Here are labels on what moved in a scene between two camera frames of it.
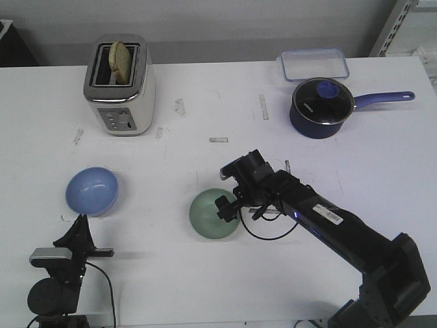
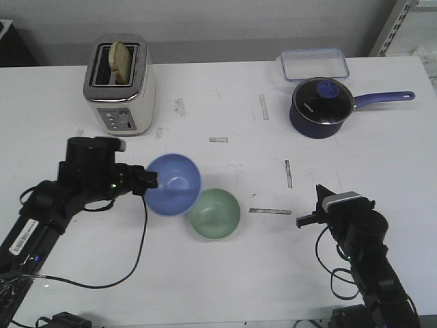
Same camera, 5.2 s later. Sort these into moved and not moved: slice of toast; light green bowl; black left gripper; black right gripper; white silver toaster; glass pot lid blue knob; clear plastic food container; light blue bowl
Moved: light blue bowl; black right gripper; black left gripper
Not moved: glass pot lid blue knob; white silver toaster; slice of toast; clear plastic food container; light green bowl
